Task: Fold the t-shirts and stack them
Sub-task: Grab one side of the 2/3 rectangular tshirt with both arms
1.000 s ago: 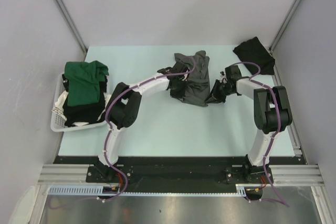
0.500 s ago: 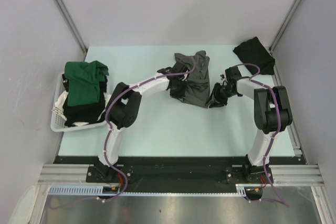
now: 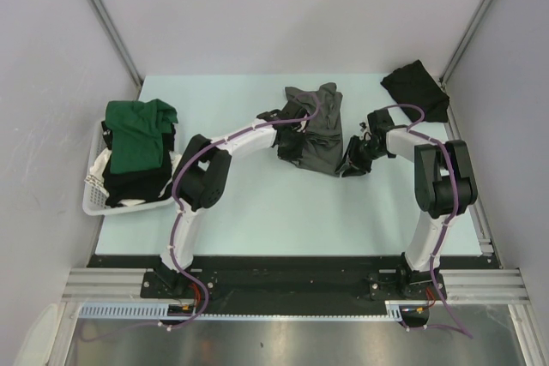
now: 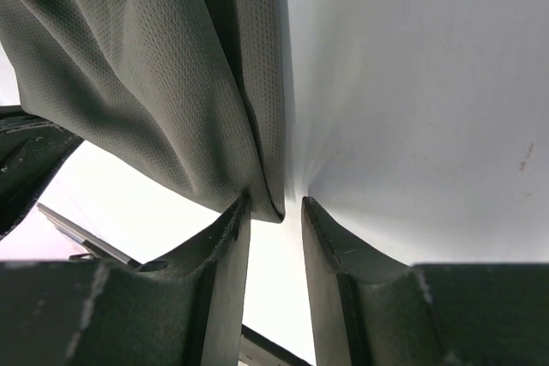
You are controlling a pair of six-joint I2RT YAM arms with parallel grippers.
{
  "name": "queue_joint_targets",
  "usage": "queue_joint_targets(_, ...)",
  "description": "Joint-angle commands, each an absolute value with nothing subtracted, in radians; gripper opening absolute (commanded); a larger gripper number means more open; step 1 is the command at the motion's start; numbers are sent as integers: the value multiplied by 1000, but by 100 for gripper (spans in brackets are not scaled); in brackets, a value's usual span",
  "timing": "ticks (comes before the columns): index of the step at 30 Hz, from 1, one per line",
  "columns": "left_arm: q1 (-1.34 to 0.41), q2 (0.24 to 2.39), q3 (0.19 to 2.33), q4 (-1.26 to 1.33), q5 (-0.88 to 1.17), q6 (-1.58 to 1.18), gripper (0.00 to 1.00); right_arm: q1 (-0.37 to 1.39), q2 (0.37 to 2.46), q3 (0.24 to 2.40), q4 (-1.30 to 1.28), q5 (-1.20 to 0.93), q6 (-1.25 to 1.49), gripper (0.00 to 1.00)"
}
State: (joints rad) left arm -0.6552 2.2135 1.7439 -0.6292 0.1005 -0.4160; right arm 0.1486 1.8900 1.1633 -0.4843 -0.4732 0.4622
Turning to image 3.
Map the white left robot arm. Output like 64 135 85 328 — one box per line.
153 98 320 297

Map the white plastic laundry basket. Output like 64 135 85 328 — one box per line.
82 119 174 216

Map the green t-shirt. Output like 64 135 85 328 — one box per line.
105 99 178 174

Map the black t-shirt in basket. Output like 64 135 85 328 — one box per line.
101 121 177 207

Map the white slotted cable duct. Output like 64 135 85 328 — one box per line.
79 301 419 322

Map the aluminium frame rail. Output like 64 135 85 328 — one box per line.
63 268 530 304

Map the black t-shirt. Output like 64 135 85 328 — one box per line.
101 121 177 207
381 60 449 123

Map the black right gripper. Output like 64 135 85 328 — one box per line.
335 135 386 177

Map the grey t-shirt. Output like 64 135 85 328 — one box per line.
285 82 344 176

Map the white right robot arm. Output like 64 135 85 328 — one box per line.
336 106 478 298

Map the white printed t-shirt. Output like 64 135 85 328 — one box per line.
85 149 182 197

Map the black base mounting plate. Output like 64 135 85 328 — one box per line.
87 255 498 316

